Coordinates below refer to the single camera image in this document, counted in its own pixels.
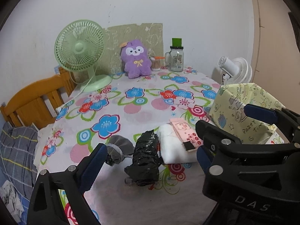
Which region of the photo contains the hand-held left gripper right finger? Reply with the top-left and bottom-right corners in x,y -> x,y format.
196,148 -> 212,176

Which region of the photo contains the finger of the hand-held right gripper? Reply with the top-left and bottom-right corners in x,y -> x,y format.
244,103 -> 300,144
196,120 -> 300,200

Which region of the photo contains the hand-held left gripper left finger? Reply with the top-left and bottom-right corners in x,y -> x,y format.
26,143 -> 108,225

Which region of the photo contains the yellow cartoon paper box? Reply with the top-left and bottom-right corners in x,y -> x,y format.
209,82 -> 285,144

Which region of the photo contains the white cloth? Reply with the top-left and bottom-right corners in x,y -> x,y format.
0,183 -> 24,218
157,123 -> 200,164

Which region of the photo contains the black plastic bag roll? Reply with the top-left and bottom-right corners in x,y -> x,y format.
124,129 -> 163,187

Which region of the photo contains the white standing fan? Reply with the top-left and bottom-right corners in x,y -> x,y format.
217,56 -> 253,86

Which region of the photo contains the white bedding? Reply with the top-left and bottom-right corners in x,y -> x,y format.
33,124 -> 55,169

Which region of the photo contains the beige door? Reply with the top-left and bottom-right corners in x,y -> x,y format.
248,0 -> 300,118

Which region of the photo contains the floral tablecloth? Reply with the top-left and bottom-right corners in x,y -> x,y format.
33,66 -> 285,225

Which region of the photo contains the grey plaid pillow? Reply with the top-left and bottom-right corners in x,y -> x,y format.
0,122 -> 39,197

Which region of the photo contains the white crumpled cloth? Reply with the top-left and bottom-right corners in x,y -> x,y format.
0,183 -> 24,218

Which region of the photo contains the glass jar with green lid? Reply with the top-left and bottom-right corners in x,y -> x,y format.
164,38 -> 184,72

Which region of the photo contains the wooden bed headboard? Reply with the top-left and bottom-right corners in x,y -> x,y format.
0,67 -> 77,129

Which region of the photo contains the cotton swab jar orange lid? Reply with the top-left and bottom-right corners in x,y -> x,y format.
150,56 -> 164,72

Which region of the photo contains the purple plush toy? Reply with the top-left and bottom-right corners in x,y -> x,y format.
118,40 -> 152,79

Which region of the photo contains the green patterned board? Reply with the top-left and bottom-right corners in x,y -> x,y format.
104,23 -> 163,74

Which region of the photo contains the green desk fan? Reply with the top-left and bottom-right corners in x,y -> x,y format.
54,19 -> 113,93

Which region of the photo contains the white fan power cable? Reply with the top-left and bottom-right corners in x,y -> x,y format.
56,78 -> 93,113

